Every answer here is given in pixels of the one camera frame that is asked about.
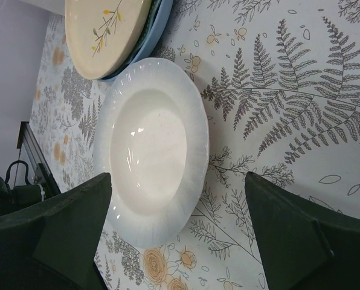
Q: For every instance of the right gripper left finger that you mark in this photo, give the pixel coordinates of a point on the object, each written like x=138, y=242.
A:
x=52, y=244

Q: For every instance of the cream green floral plate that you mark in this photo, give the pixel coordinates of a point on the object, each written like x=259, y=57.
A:
x=100, y=35

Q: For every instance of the white fluted deep plate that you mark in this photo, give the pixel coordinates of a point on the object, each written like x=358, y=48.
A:
x=152, y=137

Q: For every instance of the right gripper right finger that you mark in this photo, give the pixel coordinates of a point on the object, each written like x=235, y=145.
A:
x=302, y=245

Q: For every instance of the blue plate under cream plate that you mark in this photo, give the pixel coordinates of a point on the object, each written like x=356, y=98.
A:
x=156, y=22

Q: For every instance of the aluminium frame rail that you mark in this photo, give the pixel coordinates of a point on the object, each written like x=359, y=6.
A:
x=41, y=172

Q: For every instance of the floral patterned table mat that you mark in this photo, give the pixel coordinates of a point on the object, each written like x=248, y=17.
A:
x=280, y=82

